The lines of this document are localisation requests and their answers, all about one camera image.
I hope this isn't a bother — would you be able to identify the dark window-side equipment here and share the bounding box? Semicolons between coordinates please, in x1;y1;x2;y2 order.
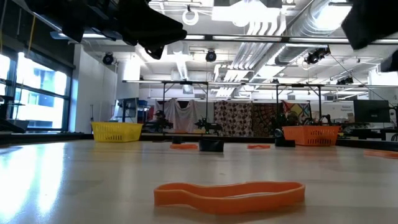
0;95;30;133

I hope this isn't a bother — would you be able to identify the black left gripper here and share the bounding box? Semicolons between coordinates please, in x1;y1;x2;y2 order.
102;0;187;60

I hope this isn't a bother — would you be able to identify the small black block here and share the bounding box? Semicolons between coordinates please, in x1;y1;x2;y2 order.
198;138;224;153

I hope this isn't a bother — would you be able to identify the large framed window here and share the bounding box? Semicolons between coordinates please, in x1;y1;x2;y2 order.
0;43;75;132

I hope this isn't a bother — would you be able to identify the brown patterned hanging cloth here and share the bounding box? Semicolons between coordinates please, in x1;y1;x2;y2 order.
213;100;253;138

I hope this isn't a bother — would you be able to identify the orange plastic basket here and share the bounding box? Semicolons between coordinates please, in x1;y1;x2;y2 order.
282;125;340;147

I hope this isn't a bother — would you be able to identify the black ceiling camera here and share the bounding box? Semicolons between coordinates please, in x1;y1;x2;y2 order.
102;52;115;67
205;49;218;63

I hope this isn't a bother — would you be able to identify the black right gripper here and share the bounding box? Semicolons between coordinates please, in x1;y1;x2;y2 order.
341;0;398;73

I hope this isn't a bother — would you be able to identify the black background monitor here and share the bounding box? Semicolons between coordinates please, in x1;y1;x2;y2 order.
353;99;391;124

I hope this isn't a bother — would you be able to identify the black metal table frame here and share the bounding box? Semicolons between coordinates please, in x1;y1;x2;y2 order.
0;132;398;149

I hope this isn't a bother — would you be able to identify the yellow plastic basket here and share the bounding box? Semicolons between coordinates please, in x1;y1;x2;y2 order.
91;121;144;143

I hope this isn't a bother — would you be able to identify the black ceiling camera rig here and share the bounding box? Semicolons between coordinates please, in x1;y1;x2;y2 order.
336;75;354;86
303;45;331;65

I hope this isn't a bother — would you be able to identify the orange mandala hanging cloth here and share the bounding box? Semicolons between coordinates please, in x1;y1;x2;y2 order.
251;102;284;138

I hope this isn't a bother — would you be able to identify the white ceiling duct bundle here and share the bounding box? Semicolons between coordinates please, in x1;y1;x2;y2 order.
231;18;287;73

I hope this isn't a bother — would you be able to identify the blue storage bin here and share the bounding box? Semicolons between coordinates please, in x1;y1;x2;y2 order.
137;99;149;123

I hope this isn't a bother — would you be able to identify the black metal station frame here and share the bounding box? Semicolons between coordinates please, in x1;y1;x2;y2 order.
160;80;210;134
275;82;323;126

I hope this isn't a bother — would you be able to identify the yellow hanging strap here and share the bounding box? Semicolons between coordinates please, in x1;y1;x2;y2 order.
26;17;40;58

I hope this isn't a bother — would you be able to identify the dark background desk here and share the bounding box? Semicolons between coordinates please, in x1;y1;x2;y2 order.
337;121;398;141

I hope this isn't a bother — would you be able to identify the white ceiling ring light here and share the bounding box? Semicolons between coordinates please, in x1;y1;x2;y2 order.
182;8;200;27

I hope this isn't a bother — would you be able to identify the large round ceiling duct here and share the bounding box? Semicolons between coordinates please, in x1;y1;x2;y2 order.
275;0;354;66

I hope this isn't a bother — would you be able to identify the multicolour hanging cloth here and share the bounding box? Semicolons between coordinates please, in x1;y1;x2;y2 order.
282;101;312;121

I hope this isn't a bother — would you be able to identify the black screen on cart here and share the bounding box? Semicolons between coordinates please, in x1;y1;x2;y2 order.
116;97;139;124

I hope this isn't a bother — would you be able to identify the white hanging cloth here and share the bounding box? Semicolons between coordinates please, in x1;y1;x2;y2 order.
152;98;215;134

